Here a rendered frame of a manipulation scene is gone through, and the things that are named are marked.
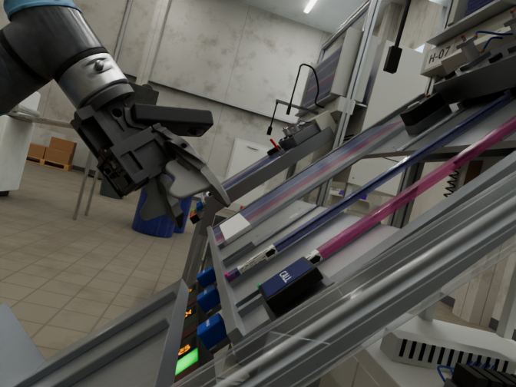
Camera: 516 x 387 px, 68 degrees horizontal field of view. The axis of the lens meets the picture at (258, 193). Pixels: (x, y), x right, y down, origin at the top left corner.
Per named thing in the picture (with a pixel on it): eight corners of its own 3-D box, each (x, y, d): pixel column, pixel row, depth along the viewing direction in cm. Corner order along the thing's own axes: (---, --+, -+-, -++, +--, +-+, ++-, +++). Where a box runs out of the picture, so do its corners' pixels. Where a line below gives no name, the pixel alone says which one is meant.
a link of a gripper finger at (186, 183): (202, 228, 44) (148, 187, 47) (235, 201, 48) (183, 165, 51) (203, 210, 42) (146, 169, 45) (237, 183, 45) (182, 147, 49)
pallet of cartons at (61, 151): (77, 170, 1072) (84, 144, 1071) (64, 170, 970) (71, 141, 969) (26, 157, 1051) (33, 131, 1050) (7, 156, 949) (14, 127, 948)
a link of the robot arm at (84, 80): (104, 75, 54) (119, 43, 47) (123, 103, 55) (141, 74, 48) (54, 94, 49) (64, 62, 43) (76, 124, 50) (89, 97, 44)
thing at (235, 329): (266, 395, 35) (225, 335, 34) (220, 250, 100) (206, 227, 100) (278, 388, 36) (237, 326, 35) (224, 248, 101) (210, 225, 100)
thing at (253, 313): (263, 366, 35) (245, 339, 35) (219, 239, 100) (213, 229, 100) (426, 253, 37) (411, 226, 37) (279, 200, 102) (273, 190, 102)
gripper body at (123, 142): (122, 203, 51) (65, 127, 49) (170, 172, 56) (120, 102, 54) (140, 188, 45) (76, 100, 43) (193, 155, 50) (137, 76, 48)
